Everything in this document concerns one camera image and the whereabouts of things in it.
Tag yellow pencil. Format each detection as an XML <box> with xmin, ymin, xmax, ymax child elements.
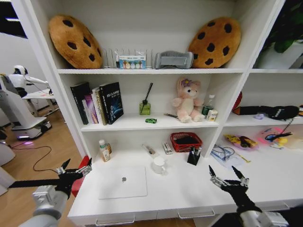
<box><xmin>233</xmin><ymin>151</ymin><xmax>251</xmax><ymax>164</ymax></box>

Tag red plastic basket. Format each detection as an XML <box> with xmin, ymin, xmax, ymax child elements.
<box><xmin>170</xmin><ymin>131</ymin><xmax>204</xmax><ymax>153</ymax></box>

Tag silver laptop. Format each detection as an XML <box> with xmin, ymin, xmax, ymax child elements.
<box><xmin>98</xmin><ymin>165</ymin><xmax>148</xmax><ymax>200</ymax></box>

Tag small white box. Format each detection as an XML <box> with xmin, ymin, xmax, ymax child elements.
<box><xmin>162</xmin><ymin>141</ymin><xmax>174</xmax><ymax>156</ymax></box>

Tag red box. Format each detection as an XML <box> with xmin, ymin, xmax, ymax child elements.
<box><xmin>71</xmin><ymin>155</ymin><xmax>93</xmax><ymax>198</ymax></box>

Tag brown tea drink bottle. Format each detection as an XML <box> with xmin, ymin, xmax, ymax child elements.
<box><xmin>98</xmin><ymin>139</ymin><xmax>113</xmax><ymax>163</ymax></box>

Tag grey neck pillow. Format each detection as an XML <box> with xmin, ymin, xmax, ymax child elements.
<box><xmin>154</xmin><ymin>51</ymin><xmax>195</xmax><ymax>70</ymax></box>

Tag white background desk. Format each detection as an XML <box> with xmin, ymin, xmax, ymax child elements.
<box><xmin>22</xmin><ymin>90</ymin><xmax>60</xmax><ymax>117</ymax></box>

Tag thin white book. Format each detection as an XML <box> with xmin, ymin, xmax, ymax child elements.
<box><xmin>81</xmin><ymin>99</ymin><xmax>92</xmax><ymax>125</ymax></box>

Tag white spine book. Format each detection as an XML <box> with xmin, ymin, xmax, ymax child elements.
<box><xmin>91</xmin><ymin>87</ymin><xmax>104</xmax><ymax>125</ymax></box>

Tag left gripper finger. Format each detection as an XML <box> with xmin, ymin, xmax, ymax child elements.
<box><xmin>76</xmin><ymin>157</ymin><xmax>93</xmax><ymax>177</ymax></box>
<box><xmin>55</xmin><ymin>158</ymin><xmax>71</xmax><ymax>175</ymax></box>

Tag green plastic water bottle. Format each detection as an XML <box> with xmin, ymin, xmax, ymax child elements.
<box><xmin>201</xmin><ymin>94</ymin><xmax>216</xmax><ymax>118</ymax></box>

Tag small white labelled can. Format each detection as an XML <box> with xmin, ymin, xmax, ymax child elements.
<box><xmin>206</xmin><ymin>109</ymin><xmax>219</xmax><ymax>122</ymax></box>

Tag black chain strap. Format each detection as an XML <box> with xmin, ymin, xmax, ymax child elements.
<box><xmin>282</xmin><ymin>117</ymin><xmax>294</xmax><ymax>136</ymax></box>

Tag tall plain black book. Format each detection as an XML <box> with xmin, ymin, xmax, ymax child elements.
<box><xmin>70</xmin><ymin>81</ymin><xmax>92</xmax><ymax>125</ymax></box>

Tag long black bag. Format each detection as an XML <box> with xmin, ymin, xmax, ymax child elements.
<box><xmin>232</xmin><ymin>105</ymin><xmax>300</xmax><ymax>122</ymax></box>

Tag white plant pot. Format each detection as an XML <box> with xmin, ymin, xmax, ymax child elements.
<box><xmin>255</xmin><ymin>42</ymin><xmax>303</xmax><ymax>70</ymax></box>

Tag package with coloured circles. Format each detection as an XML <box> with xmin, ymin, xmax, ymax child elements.
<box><xmin>116</xmin><ymin>54</ymin><xmax>147</xmax><ymax>70</ymax></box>

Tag black pen holder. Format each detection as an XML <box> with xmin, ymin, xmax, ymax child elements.
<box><xmin>187</xmin><ymin>146</ymin><xmax>203</xmax><ymax>166</ymax></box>

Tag clear packaged tool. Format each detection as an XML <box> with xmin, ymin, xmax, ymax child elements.
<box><xmin>141</xmin><ymin>143</ymin><xmax>160</xmax><ymax>158</ymax></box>

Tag red round object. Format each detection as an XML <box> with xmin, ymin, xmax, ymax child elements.
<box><xmin>232</xmin><ymin>91</ymin><xmax>243</xmax><ymax>112</ymax></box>

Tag yellow snack bag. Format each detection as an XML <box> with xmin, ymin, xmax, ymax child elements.
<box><xmin>223</xmin><ymin>134</ymin><xmax>259</xmax><ymax>151</ymax></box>

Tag silver drawer handle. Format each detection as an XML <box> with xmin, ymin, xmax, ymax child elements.
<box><xmin>259</xmin><ymin>202</ymin><xmax>291</xmax><ymax>212</ymax></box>
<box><xmin>178</xmin><ymin>209</ymin><xmax>216</xmax><ymax>219</ymax></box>
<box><xmin>95</xmin><ymin>214</ymin><xmax>136</xmax><ymax>226</ymax></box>

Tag gold brown book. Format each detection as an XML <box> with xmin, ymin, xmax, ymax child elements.
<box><xmin>94</xmin><ymin>89</ymin><xmax>108</xmax><ymax>126</ymax></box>

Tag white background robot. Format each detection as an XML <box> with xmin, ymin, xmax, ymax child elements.
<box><xmin>0</xmin><ymin>65</ymin><xmax>53</xmax><ymax>140</ymax></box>

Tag pink tray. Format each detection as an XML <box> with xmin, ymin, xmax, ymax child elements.
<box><xmin>257</xmin><ymin>127</ymin><xmax>285</xmax><ymax>145</ymax></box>

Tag brown cookie plush pillow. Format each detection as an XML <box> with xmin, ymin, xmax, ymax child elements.
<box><xmin>48</xmin><ymin>14</ymin><xmax>104</xmax><ymax>70</ymax></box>
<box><xmin>187</xmin><ymin>16</ymin><xmax>242</xmax><ymax>70</ymax></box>

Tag white shelf desk unit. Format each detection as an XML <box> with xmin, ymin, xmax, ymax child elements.
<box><xmin>11</xmin><ymin>0</ymin><xmax>303</xmax><ymax>227</ymax></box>

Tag clear bag blue cable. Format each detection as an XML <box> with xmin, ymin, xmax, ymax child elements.
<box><xmin>210</xmin><ymin>144</ymin><xmax>245</xmax><ymax>167</ymax></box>

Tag black floor cable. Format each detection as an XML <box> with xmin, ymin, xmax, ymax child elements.
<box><xmin>11</xmin><ymin>145</ymin><xmax>79</xmax><ymax>173</ymax></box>

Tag black glasses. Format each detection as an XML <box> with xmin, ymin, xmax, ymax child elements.
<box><xmin>264</xmin><ymin>132</ymin><xmax>293</xmax><ymax>142</ymax></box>

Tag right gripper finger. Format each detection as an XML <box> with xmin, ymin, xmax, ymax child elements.
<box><xmin>208</xmin><ymin>165</ymin><xmax>225</xmax><ymax>188</ymax></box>
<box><xmin>231</xmin><ymin>165</ymin><xmax>250</xmax><ymax>188</ymax></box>

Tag dark window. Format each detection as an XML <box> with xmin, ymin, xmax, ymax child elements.
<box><xmin>0</xmin><ymin>0</ymin><xmax>28</xmax><ymax>39</ymax></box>

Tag black book blue print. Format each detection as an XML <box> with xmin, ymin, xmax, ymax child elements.
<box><xmin>98</xmin><ymin>81</ymin><xmax>125</xmax><ymax>125</ymax></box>

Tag pink plush rabbit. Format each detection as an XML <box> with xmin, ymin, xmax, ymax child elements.
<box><xmin>171</xmin><ymin>77</ymin><xmax>205</xmax><ymax>123</ymax></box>

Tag white mug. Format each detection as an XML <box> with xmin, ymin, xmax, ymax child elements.
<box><xmin>151</xmin><ymin>156</ymin><xmax>168</xmax><ymax>175</ymax></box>

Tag purple book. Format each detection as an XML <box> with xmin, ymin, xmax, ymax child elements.
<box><xmin>84</xmin><ymin>94</ymin><xmax>99</xmax><ymax>124</ymax></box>

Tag green reed diffuser bottle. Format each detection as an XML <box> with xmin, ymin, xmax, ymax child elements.
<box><xmin>139</xmin><ymin>82</ymin><xmax>154</xmax><ymax>116</ymax></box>

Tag green potted plant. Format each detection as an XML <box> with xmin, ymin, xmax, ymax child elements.
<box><xmin>263</xmin><ymin>0</ymin><xmax>303</xmax><ymax>54</ymax></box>

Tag yellow rubber duck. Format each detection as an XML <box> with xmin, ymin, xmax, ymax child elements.
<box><xmin>274</xmin><ymin>137</ymin><xmax>289</xmax><ymax>147</ymax></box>

